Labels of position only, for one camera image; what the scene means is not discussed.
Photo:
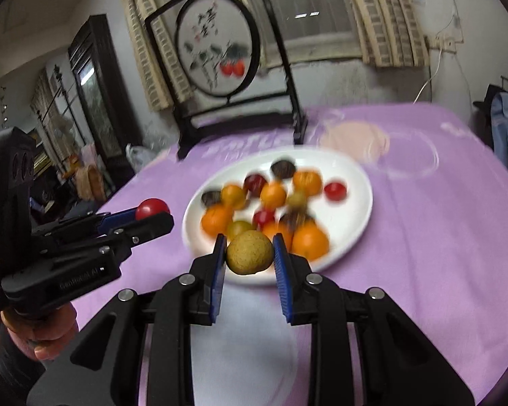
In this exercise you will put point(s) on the dark purple cherry tomato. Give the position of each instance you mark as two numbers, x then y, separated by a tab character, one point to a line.
255	183

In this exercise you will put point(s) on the green-brown cherry tomato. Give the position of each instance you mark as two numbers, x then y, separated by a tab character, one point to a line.
239	228

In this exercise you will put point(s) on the dark wooden cabinet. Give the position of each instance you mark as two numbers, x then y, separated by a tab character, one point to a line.
97	93

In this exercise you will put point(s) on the person's left forearm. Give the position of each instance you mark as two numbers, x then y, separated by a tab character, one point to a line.
8	376

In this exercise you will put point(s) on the white plastic bag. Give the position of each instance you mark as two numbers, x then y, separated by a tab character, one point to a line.
139	156

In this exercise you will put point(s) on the large matte mandarin orange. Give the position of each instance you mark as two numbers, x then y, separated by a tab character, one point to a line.
310	243

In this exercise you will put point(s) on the wicker basket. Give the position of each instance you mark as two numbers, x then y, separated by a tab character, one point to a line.
89	182

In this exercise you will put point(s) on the red cherry tomato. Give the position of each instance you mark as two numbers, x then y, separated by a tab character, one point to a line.
263	218
152	207
335	190

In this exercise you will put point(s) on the black clothing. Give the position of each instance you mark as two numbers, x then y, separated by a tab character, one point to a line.
489	101

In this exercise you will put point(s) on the small olive green fruit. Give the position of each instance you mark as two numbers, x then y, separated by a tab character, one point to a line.
297	199

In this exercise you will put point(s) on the tan yellow longan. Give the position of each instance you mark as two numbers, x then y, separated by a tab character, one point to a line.
249	253

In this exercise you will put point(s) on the black-framed round painting screen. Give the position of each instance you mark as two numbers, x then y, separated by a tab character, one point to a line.
211	50

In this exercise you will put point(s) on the white oval plate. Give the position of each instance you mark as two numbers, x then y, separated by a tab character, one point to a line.
351	220

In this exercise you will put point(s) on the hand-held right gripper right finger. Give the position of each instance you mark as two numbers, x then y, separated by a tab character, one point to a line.
281	279

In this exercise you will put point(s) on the window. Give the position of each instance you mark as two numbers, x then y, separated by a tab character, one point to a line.
309	8

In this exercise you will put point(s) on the beige checked curtain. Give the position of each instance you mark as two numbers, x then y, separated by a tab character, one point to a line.
385	17
144	50

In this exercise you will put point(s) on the person's left hand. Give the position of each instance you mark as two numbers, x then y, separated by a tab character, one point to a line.
46	334

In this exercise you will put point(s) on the standing fan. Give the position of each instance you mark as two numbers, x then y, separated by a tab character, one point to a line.
61	131

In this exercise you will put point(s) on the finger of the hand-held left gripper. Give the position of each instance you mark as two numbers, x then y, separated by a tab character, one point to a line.
118	218
152	226

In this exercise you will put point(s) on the white wall socket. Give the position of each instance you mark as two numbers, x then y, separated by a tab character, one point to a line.
448	42

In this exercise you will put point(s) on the purple printed tablecloth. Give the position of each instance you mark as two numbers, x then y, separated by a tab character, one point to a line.
427	241

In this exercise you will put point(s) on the orange cherry tomato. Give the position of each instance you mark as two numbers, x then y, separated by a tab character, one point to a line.
233	195
273	196

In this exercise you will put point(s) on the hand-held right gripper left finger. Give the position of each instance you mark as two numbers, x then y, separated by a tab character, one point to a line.
218	279

